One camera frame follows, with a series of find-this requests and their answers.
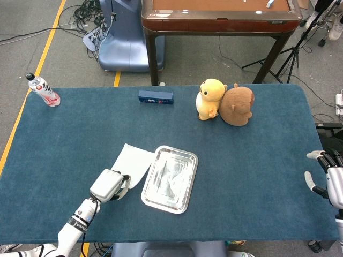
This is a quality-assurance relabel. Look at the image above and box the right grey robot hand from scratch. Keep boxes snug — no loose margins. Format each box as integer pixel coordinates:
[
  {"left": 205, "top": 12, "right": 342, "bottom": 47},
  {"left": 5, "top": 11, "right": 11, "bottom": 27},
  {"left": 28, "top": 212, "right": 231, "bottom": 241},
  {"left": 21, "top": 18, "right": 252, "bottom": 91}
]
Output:
[{"left": 304, "top": 149, "right": 343, "bottom": 209}]

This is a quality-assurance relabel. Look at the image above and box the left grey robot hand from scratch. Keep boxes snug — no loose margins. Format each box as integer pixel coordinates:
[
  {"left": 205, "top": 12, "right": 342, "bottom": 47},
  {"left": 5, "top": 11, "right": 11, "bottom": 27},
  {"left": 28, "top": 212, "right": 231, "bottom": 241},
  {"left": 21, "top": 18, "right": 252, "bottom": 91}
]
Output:
[{"left": 90, "top": 168, "right": 131, "bottom": 203}]

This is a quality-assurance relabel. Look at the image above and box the white paper napkin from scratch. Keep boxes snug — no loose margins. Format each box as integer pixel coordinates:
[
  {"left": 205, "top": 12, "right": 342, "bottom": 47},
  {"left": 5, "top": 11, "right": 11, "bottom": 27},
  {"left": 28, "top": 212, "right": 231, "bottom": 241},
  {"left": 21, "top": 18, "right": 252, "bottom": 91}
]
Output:
[{"left": 111, "top": 143, "right": 156, "bottom": 190}]

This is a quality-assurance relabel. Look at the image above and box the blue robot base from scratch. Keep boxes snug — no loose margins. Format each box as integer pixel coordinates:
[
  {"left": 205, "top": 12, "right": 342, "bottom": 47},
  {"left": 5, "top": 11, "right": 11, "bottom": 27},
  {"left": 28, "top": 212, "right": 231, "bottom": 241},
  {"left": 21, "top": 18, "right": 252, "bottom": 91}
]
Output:
[{"left": 98, "top": 0, "right": 166, "bottom": 72}]

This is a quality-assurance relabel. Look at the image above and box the silver metal tray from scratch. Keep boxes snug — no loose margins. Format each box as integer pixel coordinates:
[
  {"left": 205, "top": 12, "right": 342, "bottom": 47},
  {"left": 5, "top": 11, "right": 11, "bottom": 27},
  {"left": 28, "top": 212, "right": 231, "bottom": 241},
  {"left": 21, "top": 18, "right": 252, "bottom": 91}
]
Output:
[{"left": 140, "top": 145, "right": 199, "bottom": 215}]

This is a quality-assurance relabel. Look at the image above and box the black caster wheel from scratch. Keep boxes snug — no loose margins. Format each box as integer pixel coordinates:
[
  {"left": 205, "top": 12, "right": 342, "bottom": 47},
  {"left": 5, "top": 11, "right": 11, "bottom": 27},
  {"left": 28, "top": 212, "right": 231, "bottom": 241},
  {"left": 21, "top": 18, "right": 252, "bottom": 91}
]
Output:
[{"left": 307, "top": 239, "right": 330, "bottom": 254}]

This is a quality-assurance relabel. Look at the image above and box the blue tablecloth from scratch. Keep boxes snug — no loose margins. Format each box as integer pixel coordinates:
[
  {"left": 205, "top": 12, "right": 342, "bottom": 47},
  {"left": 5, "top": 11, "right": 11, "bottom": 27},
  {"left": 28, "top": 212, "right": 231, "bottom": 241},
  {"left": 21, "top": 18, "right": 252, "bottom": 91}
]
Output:
[{"left": 0, "top": 84, "right": 340, "bottom": 244}]

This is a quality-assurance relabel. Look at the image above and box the white power strip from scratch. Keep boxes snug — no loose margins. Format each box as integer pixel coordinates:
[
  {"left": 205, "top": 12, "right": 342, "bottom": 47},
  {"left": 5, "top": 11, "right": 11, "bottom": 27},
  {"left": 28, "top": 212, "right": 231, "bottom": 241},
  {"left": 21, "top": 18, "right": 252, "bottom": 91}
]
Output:
[{"left": 335, "top": 93, "right": 343, "bottom": 116}]

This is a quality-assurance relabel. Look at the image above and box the grey blue robot torso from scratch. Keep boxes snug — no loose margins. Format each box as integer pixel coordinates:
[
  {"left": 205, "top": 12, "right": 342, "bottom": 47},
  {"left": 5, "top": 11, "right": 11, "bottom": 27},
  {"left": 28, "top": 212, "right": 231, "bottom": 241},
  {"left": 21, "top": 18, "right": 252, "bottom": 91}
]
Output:
[{"left": 111, "top": 240, "right": 228, "bottom": 257}]

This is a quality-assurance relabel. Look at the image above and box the dark blue printed box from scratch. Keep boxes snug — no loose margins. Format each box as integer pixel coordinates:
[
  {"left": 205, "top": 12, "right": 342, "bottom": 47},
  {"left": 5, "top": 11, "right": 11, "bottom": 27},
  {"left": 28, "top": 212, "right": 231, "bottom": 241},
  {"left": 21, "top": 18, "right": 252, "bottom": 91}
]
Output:
[{"left": 138, "top": 90, "right": 174, "bottom": 105}]

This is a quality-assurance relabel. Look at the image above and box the clear plastic drink bottle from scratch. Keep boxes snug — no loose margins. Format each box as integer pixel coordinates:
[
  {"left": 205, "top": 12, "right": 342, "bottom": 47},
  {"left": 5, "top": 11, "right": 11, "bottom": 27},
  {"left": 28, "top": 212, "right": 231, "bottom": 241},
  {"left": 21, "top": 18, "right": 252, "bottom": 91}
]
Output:
[{"left": 25, "top": 72, "right": 61, "bottom": 107}]

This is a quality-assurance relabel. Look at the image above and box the brown plush toy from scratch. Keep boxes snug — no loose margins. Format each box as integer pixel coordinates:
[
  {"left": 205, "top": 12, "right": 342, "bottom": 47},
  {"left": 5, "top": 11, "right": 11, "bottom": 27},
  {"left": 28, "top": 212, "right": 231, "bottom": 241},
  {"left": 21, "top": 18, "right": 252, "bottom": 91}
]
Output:
[{"left": 219, "top": 82, "right": 256, "bottom": 127}]

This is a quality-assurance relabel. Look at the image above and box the yellow plush toy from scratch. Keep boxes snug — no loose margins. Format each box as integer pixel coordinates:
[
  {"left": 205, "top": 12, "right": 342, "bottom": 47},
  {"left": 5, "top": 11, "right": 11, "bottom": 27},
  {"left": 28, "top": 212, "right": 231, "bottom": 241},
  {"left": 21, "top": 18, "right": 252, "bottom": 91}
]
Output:
[{"left": 196, "top": 78, "right": 228, "bottom": 121}]

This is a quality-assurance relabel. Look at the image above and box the black tripod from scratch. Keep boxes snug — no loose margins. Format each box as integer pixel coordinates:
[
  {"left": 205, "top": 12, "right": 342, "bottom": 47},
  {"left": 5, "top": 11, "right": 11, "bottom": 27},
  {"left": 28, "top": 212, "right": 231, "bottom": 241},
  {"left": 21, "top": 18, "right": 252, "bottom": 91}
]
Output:
[{"left": 241, "top": 0, "right": 338, "bottom": 84}]

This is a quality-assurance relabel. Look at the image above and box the grey power strip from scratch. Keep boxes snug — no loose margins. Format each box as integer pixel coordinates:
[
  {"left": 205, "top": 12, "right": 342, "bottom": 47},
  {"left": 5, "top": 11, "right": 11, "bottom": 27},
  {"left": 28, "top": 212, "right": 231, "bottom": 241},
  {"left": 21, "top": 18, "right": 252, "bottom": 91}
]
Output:
[{"left": 82, "top": 25, "right": 108, "bottom": 51}]

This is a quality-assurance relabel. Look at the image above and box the white sneaker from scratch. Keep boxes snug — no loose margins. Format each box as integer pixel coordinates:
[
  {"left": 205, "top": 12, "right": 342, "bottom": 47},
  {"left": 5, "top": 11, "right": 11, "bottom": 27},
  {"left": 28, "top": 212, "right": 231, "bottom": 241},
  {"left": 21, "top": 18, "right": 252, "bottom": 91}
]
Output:
[
  {"left": 304, "top": 12, "right": 319, "bottom": 30},
  {"left": 329, "top": 14, "right": 343, "bottom": 41}
]

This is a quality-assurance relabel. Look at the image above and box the brown mahjong table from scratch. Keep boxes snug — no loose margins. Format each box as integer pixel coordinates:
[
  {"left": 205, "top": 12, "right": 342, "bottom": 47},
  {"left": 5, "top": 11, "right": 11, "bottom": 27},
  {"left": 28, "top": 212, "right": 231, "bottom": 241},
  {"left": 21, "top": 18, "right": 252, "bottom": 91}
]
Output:
[{"left": 141, "top": 0, "right": 303, "bottom": 86}]

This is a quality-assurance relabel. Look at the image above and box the black cable bundle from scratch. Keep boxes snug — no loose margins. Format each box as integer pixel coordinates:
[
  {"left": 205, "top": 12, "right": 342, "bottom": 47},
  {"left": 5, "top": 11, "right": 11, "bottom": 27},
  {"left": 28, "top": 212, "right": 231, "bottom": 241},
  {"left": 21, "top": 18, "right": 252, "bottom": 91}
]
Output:
[{"left": 73, "top": 0, "right": 105, "bottom": 30}]

